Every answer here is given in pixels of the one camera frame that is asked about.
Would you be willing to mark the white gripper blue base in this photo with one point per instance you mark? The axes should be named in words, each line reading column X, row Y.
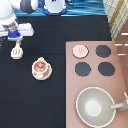
column 16, row 31

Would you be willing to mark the cream slotted spatula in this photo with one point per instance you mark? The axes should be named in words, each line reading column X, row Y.
column 17, row 52

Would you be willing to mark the small pink pot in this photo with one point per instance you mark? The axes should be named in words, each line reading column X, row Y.
column 40, row 66

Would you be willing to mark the cream round plate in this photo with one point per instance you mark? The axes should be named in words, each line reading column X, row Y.
column 45, row 75

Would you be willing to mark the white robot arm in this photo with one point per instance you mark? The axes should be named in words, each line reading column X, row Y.
column 7, row 7

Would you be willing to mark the black table mat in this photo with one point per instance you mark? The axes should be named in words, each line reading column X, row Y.
column 26, row 102

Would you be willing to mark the black burner front left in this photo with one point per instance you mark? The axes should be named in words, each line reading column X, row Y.
column 82, row 69

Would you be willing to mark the black burner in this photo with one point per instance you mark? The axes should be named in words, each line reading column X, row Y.
column 106, row 69
column 103, row 51
column 82, row 69

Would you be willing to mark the pink stove board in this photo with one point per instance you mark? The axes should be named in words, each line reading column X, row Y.
column 114, row 84

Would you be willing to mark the black burner back right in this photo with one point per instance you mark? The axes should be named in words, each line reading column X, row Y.
column 103, row 51

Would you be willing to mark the black burner front right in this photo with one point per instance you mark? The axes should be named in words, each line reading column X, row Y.
column 106, row 69

